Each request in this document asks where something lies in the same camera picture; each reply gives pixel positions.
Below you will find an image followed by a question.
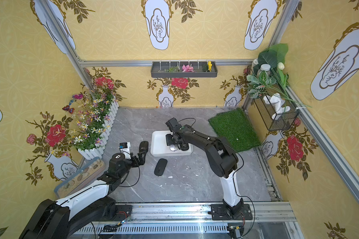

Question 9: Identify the silver mouse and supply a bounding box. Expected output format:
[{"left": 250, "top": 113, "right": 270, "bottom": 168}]
[{"left": 169, "top": 144, "right": 179, "bottom": 152}]

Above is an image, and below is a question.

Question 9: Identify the white plastic storage box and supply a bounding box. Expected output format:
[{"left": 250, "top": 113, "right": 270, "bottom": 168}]
[{"left": 150, "top": 130, "right": 193, "bottom": 158}]

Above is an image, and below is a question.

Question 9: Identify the black ribbed mouse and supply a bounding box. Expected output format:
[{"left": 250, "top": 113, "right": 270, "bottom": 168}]
[
  {"left": 139, "top": 141, "right": 149, "bottom": 154},
  {"left": 179, "top": 143, "right": 189, "bottom": 151}
]

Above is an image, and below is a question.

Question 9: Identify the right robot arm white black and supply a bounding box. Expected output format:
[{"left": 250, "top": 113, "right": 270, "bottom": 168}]
[{"left": 166, "top": 118, "right": 244, "bottom": 219}]

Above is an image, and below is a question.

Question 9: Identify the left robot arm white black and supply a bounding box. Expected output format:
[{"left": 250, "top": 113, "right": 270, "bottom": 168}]
[{"left": 20, "top": 151, "right": 147, "bottom": 239}]

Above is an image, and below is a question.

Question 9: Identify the green artificial grass mat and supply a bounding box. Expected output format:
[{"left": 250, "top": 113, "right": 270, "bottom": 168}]
[{"left": 208, "top": 109, "right": 261, "bottom": 152}]

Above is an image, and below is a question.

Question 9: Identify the white fence flower planter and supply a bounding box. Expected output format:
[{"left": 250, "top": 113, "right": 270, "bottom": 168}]
[{"left": 63, "top": 77, "right": 118, "bottom": 152}]

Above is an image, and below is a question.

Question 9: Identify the pink flower on shelf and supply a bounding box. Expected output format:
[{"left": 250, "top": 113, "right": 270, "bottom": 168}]
[{"left": 182, "top": 64, "right": 195, "bottom": 73}]

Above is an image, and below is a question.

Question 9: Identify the yellow flower on shelf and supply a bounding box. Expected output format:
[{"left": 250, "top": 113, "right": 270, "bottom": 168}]
[{"left": 207, "top": 61, "right": 212, "bottom": 72}]

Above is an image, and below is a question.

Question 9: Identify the white figurine in basket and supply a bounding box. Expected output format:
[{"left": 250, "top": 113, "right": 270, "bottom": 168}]
[{"left": 263, "top": 93, "right": 291, "bottom": 120}]

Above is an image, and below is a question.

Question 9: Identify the green artificial leaf plant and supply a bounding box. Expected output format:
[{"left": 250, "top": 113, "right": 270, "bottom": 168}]
[{"left": 246, "top": 43, "right": 308, "bottom": 107}]

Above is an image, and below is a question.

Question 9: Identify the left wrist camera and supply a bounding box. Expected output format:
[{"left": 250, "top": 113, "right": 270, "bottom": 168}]
[{"left": 119, "top": 142, "right": 131, "bottom": 159}]

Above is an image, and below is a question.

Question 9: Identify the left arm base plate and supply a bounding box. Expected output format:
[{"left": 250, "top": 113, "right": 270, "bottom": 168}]
[{"left": 109, "top": 204, "right": 133, "bottom": 222}]

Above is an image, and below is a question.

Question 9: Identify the grey wall shelf tray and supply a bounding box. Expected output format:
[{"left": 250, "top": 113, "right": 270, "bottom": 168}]
[{"left": 151, "top": 60, "right": 218, "bottom": 78}]

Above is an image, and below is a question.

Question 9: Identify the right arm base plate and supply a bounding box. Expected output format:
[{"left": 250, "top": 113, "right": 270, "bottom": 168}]
[{"left": 207, "top": 204, "right": 253, "bottom": 221}]

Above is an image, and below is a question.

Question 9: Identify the black wire basket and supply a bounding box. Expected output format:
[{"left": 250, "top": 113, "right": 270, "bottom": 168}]
[{"left": 246, "top": 69, "right": 299, "bottom": 131}]

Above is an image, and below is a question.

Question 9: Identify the aluminium front rail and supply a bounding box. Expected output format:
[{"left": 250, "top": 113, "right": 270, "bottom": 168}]
[{"left": 44, "top": 202, "right": 297, "bottom": 223}]

